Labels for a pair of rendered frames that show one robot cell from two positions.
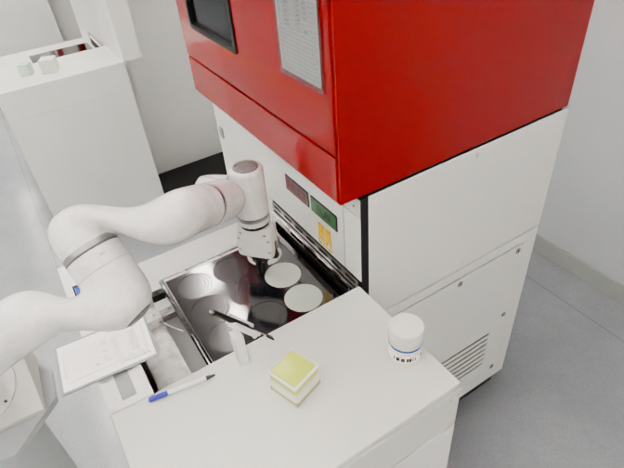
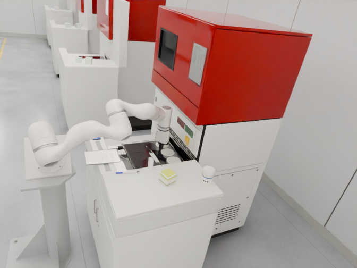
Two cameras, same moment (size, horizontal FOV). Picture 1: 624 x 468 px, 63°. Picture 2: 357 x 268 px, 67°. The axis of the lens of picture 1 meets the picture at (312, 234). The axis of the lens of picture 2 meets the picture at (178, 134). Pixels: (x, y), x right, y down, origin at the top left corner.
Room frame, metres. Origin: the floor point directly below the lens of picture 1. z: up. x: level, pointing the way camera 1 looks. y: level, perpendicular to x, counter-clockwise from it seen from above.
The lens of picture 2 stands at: (-0.60, 0.06, 1.97)
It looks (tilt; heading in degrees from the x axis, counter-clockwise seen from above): 29 degrees down; 359
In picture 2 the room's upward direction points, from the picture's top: 9 degrees clockwise
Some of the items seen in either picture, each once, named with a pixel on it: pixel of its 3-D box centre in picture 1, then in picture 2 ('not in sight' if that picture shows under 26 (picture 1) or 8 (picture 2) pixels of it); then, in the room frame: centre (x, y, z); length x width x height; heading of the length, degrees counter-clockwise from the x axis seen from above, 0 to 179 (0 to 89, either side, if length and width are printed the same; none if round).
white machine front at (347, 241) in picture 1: (279, 192); (173, 124); (1.27, 0.08, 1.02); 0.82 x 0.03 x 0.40; 29
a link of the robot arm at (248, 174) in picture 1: (247, 189); (164, 116); (1.06, 0.15, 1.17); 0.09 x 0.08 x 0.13; 74
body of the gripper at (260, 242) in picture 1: (256, 235); (162, 134); (1.06, 0.14, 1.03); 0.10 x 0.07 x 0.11; 70
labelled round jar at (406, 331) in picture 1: (405, 340); (207, 175); (0.68, -0.17, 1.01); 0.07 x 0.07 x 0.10
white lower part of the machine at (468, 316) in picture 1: (371, 291); (197, 178); (1.43, -0.22, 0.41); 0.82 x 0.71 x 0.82; 29
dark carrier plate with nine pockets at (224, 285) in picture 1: (248, 292); (153, 154); (0.99, 0.18, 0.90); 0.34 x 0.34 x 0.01; 29
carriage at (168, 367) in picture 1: (159, 350); (117, 165); (0.84, 0.41, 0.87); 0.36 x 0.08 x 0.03; 29
